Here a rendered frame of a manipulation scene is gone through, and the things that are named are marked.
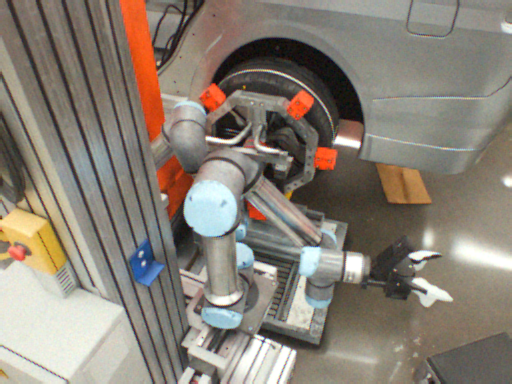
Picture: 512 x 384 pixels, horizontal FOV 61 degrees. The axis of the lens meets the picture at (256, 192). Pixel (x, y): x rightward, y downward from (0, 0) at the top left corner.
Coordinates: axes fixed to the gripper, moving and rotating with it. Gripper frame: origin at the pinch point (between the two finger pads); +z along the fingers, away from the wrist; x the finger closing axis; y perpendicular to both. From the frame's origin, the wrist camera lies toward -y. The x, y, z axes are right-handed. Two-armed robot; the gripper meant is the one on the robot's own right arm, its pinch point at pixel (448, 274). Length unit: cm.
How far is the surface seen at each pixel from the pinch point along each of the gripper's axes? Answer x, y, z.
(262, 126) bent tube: -90, 10, -60
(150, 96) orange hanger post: -73, -6, -103
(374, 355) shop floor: -61, 116, 5
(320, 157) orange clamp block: -91, 23, -34
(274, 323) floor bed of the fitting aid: -64, 108, -47
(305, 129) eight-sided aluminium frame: -90, 10, -41
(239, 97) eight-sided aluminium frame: -93, -1, -71
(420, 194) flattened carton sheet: -185, 98, 38
